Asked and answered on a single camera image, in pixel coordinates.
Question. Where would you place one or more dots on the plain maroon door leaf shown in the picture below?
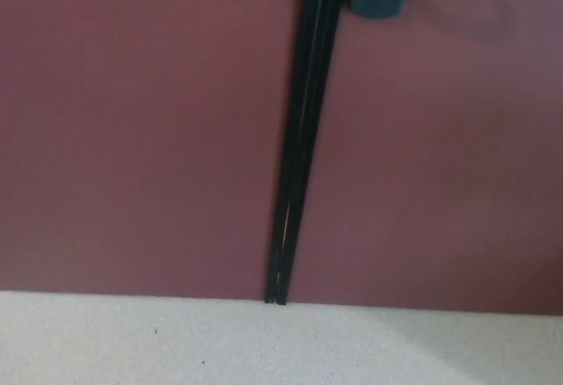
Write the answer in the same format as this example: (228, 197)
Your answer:
(132, 130)

